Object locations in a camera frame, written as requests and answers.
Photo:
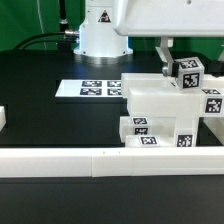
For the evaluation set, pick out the white U-shaped fence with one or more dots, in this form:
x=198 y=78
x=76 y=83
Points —
x=76 y=140

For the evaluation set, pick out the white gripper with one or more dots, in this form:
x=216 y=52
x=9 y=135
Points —
x=171 y=18

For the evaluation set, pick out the white tagged cube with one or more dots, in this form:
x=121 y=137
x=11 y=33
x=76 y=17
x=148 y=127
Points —
x=190 y=73

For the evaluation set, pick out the white chair back frame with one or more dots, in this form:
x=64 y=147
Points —
x=153 y=95

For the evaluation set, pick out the white tag plate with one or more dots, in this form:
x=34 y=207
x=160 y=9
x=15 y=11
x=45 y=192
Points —
x=89 y=88

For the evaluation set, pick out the white chair seat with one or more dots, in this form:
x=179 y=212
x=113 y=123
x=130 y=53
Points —
x=181 y=131

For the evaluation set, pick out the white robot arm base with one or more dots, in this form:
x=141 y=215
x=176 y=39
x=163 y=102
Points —
x=98 y=41

